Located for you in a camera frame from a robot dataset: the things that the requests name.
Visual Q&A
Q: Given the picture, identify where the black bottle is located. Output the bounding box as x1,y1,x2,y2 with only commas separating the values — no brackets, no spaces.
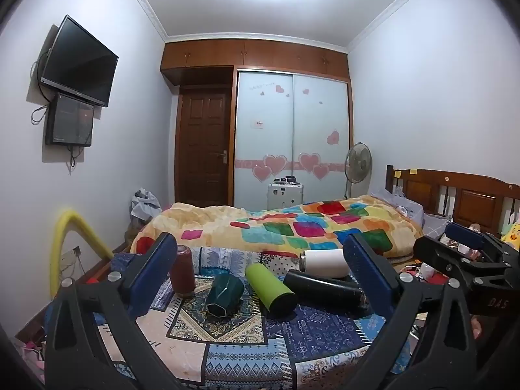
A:
283,270,373,317

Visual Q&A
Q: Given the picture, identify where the grey clothes pile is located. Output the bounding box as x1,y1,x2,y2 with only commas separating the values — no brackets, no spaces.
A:
129,188,163,223

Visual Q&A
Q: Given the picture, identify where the red cup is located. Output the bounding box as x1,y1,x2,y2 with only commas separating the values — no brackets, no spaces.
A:
170,245,197,297

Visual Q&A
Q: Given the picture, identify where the lime green bottle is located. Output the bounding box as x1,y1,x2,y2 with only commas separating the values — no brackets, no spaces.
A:
245,263,299,316

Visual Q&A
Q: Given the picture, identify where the standing fan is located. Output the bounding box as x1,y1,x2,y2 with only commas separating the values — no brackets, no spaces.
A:
344,142,373,200

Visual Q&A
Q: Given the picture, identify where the brown wooden door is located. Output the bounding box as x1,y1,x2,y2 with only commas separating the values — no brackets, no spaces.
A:
177,85,233,206

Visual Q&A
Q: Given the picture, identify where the blue patterned blanket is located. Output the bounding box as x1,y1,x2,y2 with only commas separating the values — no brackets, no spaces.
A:
81,246,412,390

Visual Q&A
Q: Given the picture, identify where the small black wall monitor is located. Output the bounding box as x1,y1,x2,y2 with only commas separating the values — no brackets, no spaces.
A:
45,92,95,147

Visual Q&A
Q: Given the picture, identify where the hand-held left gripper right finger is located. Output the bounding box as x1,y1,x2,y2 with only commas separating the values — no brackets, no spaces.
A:
343,232,489,390

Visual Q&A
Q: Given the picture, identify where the white suitcase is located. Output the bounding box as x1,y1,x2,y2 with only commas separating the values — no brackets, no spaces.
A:
266,182,305,209

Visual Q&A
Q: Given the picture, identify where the wooden headboard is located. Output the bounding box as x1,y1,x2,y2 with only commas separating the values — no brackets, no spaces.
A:
385,165,520,241

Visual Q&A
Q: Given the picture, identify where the white cup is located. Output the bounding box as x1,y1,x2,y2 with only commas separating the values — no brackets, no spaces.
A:
300,249,350,279

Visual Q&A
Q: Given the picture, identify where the wooden wardrobe with sliding doors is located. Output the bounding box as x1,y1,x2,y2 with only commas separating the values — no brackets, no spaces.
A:
160,40,351,209

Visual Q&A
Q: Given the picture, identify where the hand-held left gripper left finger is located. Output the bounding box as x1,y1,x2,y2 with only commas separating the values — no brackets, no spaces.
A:
44,232,184,390

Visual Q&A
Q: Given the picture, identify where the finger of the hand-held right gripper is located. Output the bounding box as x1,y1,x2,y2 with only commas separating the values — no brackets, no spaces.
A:
445,223,516,263
413,236,513,289

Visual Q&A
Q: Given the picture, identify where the yellow plush toy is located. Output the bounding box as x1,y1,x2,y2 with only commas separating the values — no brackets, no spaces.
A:
501,218,520,251

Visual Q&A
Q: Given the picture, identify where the yellow foam tube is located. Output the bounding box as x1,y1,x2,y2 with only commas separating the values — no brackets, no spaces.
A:
49,209,115,298

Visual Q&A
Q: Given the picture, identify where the wall-mounted black television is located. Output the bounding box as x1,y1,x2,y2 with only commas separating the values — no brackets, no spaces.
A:
39,15,119,108

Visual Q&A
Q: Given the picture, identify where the dark green faceted cup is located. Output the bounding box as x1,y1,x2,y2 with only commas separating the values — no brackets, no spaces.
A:
205,275,245,319

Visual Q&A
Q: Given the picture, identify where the colourful patchwork blanket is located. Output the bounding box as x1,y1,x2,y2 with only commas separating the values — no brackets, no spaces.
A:
130,195,425,259

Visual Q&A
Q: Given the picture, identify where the grey pillow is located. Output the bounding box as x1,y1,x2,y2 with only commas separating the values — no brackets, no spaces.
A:
369,188,425,223

